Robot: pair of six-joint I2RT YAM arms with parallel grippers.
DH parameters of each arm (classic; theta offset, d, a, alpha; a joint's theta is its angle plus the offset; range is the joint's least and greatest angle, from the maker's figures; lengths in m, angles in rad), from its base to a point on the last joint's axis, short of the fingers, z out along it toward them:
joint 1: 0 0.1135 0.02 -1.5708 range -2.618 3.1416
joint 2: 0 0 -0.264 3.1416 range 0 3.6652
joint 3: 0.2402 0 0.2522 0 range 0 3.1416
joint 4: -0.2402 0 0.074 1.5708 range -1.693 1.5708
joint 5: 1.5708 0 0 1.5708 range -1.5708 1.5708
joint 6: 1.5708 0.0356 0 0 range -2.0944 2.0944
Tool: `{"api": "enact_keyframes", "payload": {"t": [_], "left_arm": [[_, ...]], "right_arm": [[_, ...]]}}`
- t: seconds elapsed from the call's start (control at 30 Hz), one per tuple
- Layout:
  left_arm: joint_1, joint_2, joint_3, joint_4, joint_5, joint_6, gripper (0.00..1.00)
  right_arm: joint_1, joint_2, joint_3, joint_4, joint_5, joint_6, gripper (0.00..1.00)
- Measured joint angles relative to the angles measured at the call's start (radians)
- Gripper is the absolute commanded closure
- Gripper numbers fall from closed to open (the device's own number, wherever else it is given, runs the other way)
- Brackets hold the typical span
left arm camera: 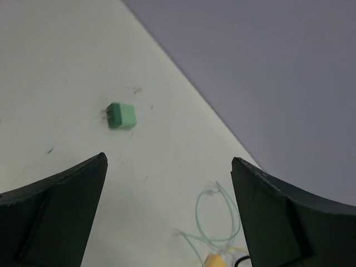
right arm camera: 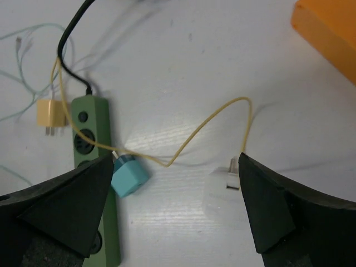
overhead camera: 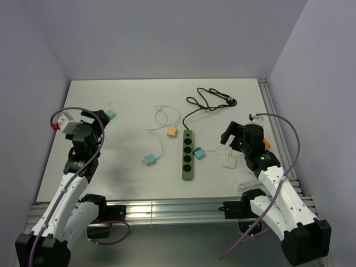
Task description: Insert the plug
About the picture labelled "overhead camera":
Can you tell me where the aluminium rail frame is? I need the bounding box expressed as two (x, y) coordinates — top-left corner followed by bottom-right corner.
(16, 78), (334, 267)

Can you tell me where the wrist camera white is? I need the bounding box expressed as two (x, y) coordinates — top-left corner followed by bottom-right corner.
(57, 113), (82, 134)
(249, 114), (264, 121)

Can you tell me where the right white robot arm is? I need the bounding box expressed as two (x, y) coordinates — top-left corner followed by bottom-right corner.
(220, 121), (332, 266)

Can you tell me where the white charger block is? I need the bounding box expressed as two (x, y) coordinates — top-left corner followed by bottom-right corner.
(221, 155), (237, 169)

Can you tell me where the light blue thin cable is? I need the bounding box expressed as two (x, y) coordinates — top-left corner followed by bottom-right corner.
(146, 105), (181, 160)

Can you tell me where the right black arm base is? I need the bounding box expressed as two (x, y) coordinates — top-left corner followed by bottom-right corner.
(218, 201), (258, 233)

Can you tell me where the light blue plug adapter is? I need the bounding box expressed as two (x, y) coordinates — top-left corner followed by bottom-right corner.
(142, 154), (159, 166)

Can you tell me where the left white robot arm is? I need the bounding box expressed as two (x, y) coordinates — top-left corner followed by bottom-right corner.
(15, 108), (111, 266)

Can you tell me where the purple cable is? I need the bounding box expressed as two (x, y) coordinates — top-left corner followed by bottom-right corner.
(219, 112), (301, 260)
(27, 107), (108, 267)

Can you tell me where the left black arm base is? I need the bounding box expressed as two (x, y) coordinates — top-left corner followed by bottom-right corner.
(86, 205), (127, 240)

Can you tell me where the yellow plug adapter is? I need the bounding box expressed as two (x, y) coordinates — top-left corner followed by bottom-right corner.
(167, 126), (178, 139)

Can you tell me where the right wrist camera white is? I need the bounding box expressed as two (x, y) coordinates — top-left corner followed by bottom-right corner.
(249, 114), (264, 121)

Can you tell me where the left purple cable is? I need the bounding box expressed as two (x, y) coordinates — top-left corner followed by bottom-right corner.
(27, 107), (108, 267)

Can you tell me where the orange rectangular block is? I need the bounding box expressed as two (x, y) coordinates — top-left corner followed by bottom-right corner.
(263, 139), (271, 150)

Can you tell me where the teal plug adapter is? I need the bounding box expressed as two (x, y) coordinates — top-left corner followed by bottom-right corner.
(194, 147), (206, 160)

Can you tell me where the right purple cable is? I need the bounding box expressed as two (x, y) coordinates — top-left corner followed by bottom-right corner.
(219, 112), (301, 260)

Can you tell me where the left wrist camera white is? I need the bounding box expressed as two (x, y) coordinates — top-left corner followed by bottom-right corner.
(57, 113), (82, 134)

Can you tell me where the green power strip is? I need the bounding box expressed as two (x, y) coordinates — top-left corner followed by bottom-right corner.
(181, 130), (194, 181)

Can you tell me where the black power cord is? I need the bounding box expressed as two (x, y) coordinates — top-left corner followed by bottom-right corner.
(182, 87), (238, 131)

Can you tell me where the green plug adapter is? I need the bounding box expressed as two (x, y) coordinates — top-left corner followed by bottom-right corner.
(106, 110), (116, 120)

